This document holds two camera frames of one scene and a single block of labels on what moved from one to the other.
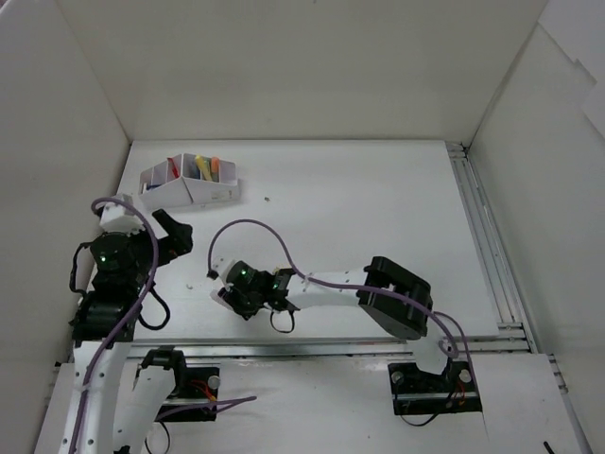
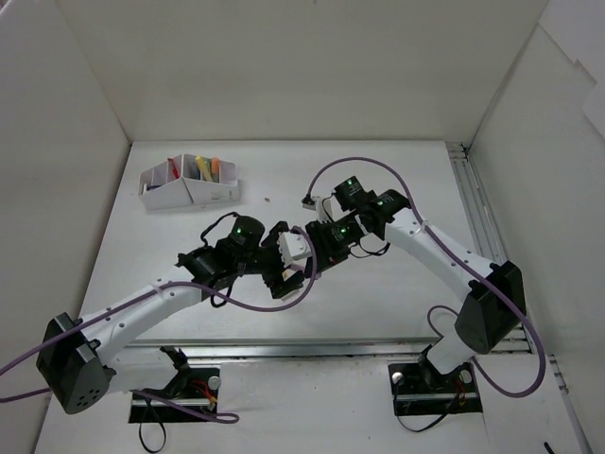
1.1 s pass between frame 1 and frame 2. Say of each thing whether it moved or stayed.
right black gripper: moved
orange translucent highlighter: stayed
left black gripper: moved
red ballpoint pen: stayed
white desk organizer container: stayed
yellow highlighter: stayed
